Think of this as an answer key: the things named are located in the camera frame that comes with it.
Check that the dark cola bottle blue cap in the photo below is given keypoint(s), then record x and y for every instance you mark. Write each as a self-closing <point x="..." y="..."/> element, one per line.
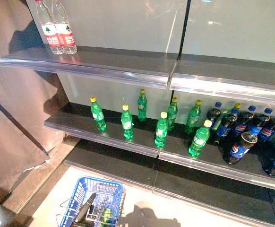
<point x="213" y="116"/>
<point x="225" y="128"/>
<point x="271" y="128"/>
<point x="239" y="149"/>
<point x="242" y="123"/>
<point x="261" y="118"/>

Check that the brown fabric curtain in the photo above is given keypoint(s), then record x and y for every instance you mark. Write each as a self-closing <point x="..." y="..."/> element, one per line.
<point x="12" y="99"/>

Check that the brown wooden floor ledge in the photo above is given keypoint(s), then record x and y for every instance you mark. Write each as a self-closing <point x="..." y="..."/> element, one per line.
<point x="40" y="175"/>

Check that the blue plastic shopping basket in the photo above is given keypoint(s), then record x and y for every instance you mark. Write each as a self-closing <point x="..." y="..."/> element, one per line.
<point x="80" y="189"/>

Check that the green soda bottle yellow cap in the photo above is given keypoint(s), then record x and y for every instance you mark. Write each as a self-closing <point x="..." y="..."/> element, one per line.
<point x="192" y="118"/>
<point x="98" y="117"/>
<point x="172" y="113"/>
<point x="199" y="140"/>
<point x="127" y="125"/>
<point x="161" y="132"/>
<point x="237" y="105"/>
<point x="142" y="107"/>

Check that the grey metal shelf board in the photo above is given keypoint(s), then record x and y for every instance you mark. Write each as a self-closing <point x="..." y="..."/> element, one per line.
<point x="85" y="128"/>
<point x="213" y="163"/>
<point x="114" y="165"/>
<point x="213" y="191"/>
<point x="109" y="61"/>
<point x="234" y="75"/>

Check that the green bottle inside basket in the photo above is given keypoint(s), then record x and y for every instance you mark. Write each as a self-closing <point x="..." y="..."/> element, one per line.
<point x="106" y="212"/>

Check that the clear water bottle red label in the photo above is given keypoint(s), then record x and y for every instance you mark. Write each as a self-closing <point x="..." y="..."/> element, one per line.
<point x="67" y="33"/>
<point x="49" y="28"/>

